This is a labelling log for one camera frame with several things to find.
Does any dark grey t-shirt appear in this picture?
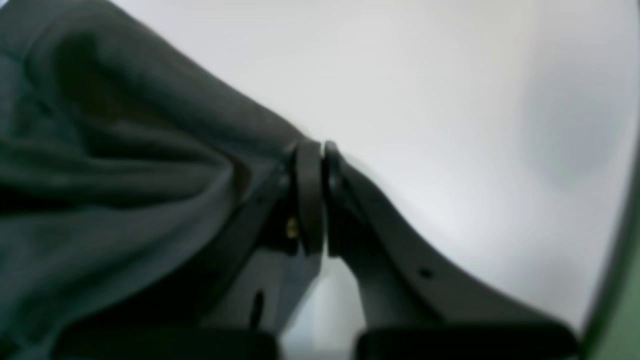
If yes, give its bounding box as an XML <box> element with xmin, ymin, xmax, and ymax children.
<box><xmin>1</xmin><ymin>0</ymin><xmax>307</xmax><ymax>360</ymax></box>

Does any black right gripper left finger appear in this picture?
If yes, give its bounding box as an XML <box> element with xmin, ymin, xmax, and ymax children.
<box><xmin>52</xmin><ymin>141</ymin><xmax>323</xmax><ymax>360</ymax></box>

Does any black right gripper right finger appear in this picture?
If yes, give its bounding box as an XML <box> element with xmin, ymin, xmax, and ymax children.
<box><xmin>323</xmin><ymin>141</ymin><xmax>580</xmax><ymax>360</ymax></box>

